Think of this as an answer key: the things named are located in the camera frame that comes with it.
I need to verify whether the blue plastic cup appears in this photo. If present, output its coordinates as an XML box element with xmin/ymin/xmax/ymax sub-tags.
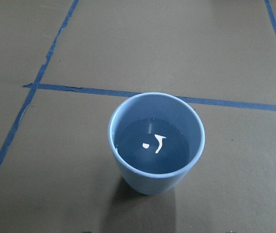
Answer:
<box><xmin>108</xmin><ymin>92</ymin><xmax>205</xmax><ymax>195</ymax></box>

